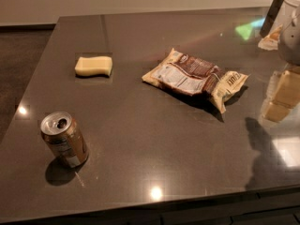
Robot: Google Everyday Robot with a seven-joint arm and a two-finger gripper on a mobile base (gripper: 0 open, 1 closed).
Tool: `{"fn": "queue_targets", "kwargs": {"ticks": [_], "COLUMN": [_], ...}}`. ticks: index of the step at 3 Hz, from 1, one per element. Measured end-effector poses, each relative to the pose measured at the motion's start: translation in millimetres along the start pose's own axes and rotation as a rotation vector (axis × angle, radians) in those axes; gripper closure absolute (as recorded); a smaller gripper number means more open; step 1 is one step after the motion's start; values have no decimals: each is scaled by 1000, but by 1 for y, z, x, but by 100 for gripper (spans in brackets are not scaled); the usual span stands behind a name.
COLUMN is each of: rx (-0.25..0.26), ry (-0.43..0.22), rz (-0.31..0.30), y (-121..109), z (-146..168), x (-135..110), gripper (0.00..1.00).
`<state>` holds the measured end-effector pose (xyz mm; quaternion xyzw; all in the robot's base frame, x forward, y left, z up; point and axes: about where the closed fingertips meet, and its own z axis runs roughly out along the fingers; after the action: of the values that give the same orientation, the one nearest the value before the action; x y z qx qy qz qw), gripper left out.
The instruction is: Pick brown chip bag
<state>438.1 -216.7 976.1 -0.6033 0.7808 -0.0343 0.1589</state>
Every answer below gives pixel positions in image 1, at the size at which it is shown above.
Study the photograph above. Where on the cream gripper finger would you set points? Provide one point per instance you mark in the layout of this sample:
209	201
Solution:
270	42

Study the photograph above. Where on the brown chip bag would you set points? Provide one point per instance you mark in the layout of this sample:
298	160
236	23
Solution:
192	76

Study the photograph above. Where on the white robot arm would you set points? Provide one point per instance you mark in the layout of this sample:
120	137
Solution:
281	30

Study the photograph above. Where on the yellow sponge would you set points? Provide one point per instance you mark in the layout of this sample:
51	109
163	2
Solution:
91	66

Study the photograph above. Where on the brown soda can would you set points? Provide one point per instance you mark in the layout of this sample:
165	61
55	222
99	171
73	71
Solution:
60	131

